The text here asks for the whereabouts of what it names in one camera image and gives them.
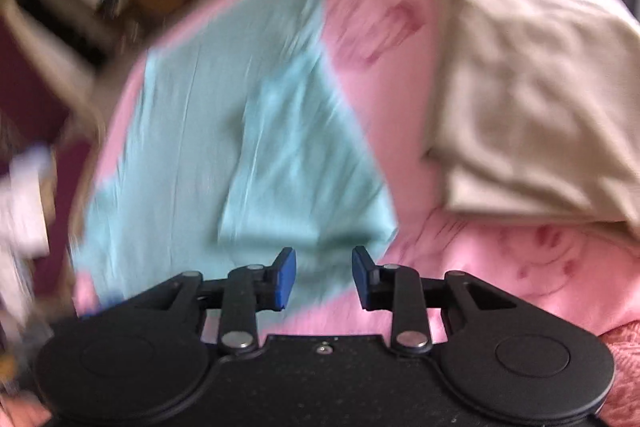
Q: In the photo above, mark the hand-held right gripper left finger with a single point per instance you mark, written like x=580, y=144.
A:
x=285, y=282

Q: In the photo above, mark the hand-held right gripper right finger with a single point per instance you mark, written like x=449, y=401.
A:
x=361, y=282

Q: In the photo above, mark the teal printed t-shirt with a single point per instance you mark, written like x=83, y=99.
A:
x=225, y=132

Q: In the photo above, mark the pink printed blanket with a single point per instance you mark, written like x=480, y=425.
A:
x=390, y=107

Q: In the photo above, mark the beige folded garment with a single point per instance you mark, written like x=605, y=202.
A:
x=540, y=107

